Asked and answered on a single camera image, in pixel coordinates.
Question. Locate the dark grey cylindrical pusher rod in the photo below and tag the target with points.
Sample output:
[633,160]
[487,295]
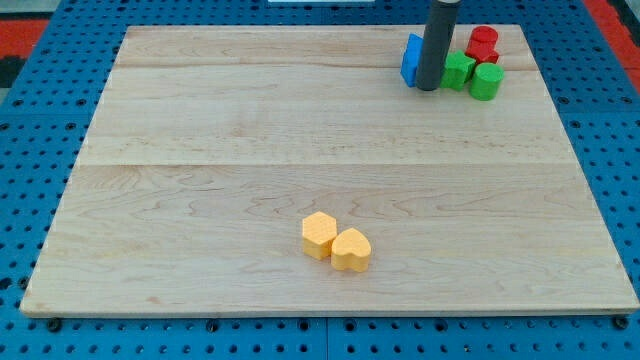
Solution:
[437,36]

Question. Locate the blue cube block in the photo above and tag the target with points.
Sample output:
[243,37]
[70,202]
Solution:
[410,59]

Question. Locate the red cylinder block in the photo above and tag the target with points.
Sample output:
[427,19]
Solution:
[483,35]

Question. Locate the red star block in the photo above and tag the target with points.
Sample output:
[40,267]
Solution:
[483,53]

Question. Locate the green star block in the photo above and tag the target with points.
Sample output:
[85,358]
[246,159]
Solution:
[458,70]

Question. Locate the green cylinder block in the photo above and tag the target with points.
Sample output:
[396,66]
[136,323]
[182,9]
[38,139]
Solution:
[486,81]

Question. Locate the yellow hexagon block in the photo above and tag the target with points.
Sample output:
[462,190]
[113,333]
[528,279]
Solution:
[318,232]

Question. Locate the yellow heart block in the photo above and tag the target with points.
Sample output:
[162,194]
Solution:
[351,250]

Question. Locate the light wooden board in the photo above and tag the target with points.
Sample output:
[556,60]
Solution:
[210,145]

